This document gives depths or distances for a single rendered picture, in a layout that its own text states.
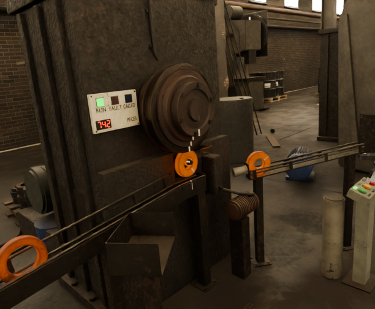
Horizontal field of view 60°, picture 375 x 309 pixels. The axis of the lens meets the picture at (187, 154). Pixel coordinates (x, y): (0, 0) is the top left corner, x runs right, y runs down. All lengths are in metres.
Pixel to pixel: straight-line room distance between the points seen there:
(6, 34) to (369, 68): 6.46
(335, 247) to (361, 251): 0.14
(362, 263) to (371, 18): 2.65
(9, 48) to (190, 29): 6.04
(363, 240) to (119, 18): 1.78
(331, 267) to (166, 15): 1.76
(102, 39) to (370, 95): 3.11
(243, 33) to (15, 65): 5.69
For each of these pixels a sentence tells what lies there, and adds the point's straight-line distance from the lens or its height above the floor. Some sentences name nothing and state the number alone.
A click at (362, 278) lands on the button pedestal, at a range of 2.29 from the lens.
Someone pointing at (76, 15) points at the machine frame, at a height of 1.58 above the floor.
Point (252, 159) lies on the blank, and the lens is 2.08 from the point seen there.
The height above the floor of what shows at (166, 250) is 0.60.
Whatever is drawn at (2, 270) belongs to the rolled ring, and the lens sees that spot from 1.43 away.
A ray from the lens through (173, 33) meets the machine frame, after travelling 1.92.
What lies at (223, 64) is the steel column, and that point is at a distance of 6.07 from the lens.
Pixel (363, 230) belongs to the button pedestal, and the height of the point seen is 0.36.
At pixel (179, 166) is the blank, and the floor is 0.81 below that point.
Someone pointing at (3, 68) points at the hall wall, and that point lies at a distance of 7.67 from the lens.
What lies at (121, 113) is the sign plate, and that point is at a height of 1.13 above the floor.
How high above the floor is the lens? 1.31
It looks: 14 degrees down
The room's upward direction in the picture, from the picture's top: 5 degrees counter-clockwise
